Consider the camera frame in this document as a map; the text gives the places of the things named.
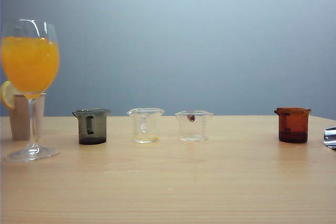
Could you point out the shiny metal object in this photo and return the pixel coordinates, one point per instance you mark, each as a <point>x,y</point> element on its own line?
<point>330,137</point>

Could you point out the lemon slice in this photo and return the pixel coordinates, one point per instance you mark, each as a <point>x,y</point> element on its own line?
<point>6,94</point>

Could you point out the amber measuring cup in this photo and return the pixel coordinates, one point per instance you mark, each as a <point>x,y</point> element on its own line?
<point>296,127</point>

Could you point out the wine glass with orange juice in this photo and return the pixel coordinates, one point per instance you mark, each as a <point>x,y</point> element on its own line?
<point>29,69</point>

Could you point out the smoky grey measuring cup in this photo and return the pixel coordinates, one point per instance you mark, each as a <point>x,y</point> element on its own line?
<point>97,129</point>

